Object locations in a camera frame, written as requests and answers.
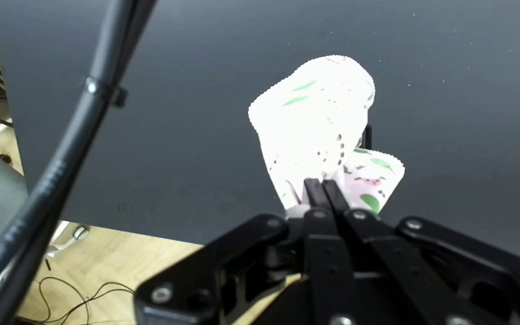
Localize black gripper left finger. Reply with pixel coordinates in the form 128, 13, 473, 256
303, 179, 356, 325

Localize black cable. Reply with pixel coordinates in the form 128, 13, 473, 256
0, 0, 159, 325

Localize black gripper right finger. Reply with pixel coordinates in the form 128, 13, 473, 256
323, 180, 493, 325

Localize white patterned cloth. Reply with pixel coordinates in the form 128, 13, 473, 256
247, 54, 404, 215

